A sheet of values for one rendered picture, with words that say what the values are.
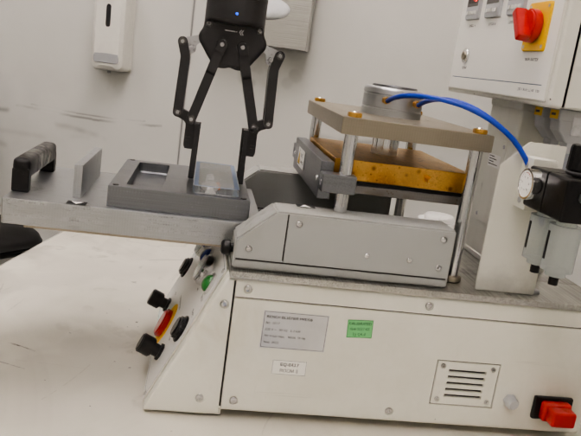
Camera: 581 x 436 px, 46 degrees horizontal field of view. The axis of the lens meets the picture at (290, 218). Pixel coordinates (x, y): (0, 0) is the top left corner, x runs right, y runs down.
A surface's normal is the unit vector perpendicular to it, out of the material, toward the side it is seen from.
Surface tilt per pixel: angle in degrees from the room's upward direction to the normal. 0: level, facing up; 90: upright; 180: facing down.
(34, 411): 0
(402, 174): 90
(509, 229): 90
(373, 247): 90
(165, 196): 90
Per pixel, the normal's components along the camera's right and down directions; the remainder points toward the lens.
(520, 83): -0.98, -0.11
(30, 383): 0.14, -0.97
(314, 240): 0.11, 0.23
